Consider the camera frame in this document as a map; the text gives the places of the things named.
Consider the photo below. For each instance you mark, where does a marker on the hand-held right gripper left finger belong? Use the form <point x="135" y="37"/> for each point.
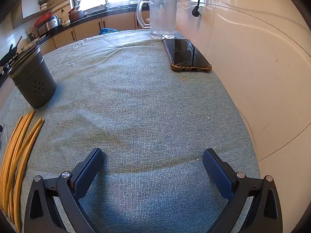
<point x="88" y="172"/>

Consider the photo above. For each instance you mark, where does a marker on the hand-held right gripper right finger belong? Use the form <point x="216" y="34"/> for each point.
<point x="217" y="172"/>

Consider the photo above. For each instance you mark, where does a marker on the bunch of wooden chopsticks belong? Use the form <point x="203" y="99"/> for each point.
<point x="13" y="145"/>

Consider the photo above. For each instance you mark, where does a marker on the grey perforated utensil holder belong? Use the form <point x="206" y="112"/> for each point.
<point x="34" y="77"/>

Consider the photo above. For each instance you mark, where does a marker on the grey-blue table cloth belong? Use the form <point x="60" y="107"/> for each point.
<point x="136" y="102"/>

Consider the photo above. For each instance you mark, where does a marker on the smartphone in brown case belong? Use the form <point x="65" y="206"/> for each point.
<point x="185" y="53"/>

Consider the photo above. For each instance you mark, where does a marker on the blue plastic bag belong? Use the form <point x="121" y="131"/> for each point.
<point x="107" y="31"/>

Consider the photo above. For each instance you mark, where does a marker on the black frying pan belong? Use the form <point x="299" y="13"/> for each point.
<point x="9" y="53"/>

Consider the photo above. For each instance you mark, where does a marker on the beige kitchen base cabinets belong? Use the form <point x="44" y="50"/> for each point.
<point x="90" y="29"/>

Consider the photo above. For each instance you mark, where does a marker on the dark red pot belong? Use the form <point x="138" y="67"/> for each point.
<point x="74" y="13"/>

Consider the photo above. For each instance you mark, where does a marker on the red pot lid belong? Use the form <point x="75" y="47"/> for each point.
<point x="43" y="18"/>

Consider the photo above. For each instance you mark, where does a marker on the clear glass mug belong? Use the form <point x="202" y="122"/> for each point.
<point x="162" y="17"/>

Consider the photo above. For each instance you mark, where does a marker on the black kitchen countertop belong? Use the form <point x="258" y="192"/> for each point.
<point x="121" y="9"/>

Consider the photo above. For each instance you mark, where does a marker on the kitchen faucet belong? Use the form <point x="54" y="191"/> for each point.
<point x="106" y="0"/>

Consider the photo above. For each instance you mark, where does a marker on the white wall cabinet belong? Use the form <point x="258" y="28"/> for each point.
<point x="30" y="7"/>

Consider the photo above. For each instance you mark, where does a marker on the wall dish rack with bowls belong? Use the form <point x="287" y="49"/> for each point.
<point x="43" y="2"/>

